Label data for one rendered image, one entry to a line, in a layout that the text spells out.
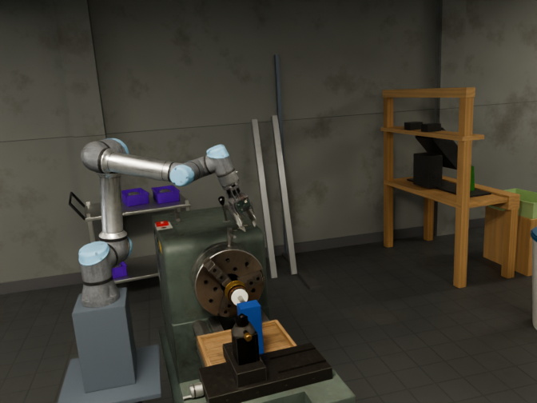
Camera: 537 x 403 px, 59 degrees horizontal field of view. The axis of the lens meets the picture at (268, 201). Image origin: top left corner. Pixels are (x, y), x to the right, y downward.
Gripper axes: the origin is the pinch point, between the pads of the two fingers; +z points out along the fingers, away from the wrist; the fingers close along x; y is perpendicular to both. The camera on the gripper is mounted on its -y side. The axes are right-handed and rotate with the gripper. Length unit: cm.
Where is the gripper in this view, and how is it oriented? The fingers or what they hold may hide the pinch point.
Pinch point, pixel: (248, 225)
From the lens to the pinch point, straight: 195.3
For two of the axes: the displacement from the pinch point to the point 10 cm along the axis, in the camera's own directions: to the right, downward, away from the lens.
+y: 3.1, 2.0, -9.3
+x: 8.8, -4.4, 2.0
